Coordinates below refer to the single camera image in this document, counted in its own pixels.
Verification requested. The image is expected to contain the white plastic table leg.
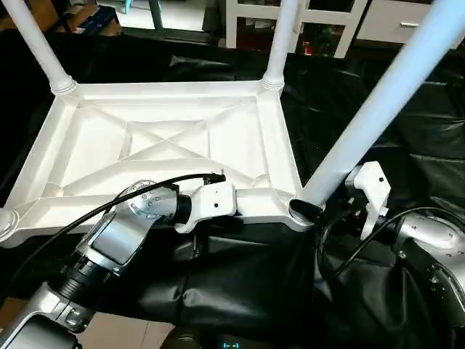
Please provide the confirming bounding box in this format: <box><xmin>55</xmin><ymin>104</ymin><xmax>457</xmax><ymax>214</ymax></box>
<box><xmin>262</xmin><ymin>0</ymin><xmax>301</xmax><ymax>92</ymax></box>
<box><xmin>4</xmin><ymin>0</ymin><xmax>78</xmax><ymax>97</ymax></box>
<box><xmin>289</xmin><ymin>0</ymin><xmax>465</xmax><ymax>223</ymax></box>

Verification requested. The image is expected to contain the white plastic table top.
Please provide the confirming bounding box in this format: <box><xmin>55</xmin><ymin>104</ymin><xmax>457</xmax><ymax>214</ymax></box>
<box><xmin>0</xmin><ymin>79</ymin><xmax>325</xmax><ymax>248</ymax></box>

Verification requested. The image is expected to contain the black work mat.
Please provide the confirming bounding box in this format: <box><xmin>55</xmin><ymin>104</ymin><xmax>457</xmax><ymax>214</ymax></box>
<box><xmin>0</xmin><ymin>29</ymin><xmax>465</xmax><ymax>349</ymax></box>

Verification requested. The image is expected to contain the white glass door cabinet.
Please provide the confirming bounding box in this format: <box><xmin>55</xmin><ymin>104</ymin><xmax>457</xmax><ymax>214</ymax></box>
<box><xmin>225</xmin><ymin>0</ymin><xmax>368</xmax><ymax>59</ymax></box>

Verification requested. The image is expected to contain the white drawer unit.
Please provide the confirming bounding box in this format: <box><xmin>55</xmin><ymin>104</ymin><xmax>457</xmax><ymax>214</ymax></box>
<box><xmin>356</xmin><ymin>0</ymin><xmax>437</xmax><ymax>44</ymax></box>

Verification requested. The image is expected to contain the grey metal pole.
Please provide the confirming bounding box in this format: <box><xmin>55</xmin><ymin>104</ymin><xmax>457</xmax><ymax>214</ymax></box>
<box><xmin>148</xmin><ymin>0</ymin><xmax>165</xmax><ymax>30</ymax></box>

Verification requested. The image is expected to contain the blue box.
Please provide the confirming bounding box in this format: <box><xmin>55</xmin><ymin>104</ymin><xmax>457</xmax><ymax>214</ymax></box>
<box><xmin>78</xmin><ymin>7</ymin><xmax>123</xmax><ymax>36</ymax></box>

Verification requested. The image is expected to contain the brown cardboard board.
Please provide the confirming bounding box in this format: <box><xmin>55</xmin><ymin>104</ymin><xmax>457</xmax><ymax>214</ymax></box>
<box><xmin>0</xmin><ymin>0</ymin><xmax>59</xmax><ymax>30</ymax></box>

